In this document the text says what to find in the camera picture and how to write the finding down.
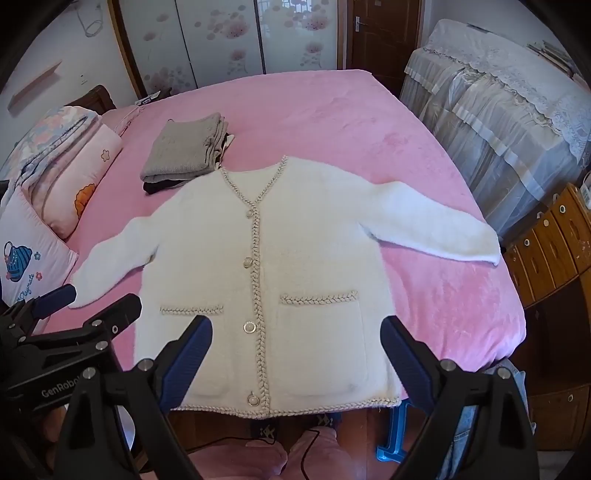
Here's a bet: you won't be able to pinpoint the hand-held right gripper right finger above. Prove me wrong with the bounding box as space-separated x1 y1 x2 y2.
379 315 541 480

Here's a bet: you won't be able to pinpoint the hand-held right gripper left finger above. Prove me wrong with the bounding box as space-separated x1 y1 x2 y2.
53 316 214 480

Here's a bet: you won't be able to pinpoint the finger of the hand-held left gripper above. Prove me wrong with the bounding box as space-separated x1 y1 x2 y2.
18 294 143 356
0 283 78 334

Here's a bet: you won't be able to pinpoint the white fluffy braided-trim cardigan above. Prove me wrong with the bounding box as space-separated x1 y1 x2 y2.
71 156 502 420

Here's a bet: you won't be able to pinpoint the blue plastic stool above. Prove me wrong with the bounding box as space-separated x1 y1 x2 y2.
376 399 432 462

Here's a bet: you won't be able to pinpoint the blue denim jeans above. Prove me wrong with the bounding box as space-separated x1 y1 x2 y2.
436 357 527 480

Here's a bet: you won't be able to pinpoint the pink pillow with orange print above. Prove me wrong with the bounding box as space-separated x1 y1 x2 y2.
44 122 124 240

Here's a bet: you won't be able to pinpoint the folded floral quilt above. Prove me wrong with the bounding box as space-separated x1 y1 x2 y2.
0 105 102 185

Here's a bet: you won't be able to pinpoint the folded grey knit sweater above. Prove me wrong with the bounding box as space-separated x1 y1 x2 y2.
140 112 229 183

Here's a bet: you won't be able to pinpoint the wooden drawer cabinet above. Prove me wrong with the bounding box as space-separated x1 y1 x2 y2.
501 182 591 453

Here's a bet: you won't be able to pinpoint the dark wooden headboard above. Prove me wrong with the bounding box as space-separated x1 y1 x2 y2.
65 84 117 114

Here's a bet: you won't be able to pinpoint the pink bed blanket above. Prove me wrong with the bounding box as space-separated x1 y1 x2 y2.
44 69 528 416

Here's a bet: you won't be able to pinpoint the floral sliding-door wardrobe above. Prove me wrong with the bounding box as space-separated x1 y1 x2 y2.
108 0 347 100

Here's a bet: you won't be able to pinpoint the brown wooden door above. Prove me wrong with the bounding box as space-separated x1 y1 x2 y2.
344 0 423 95

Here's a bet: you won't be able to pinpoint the black cable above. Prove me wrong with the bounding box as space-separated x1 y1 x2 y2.
185 427 324 480

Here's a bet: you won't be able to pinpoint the wooden wall shelf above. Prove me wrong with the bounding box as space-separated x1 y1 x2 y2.
8 62 63 112

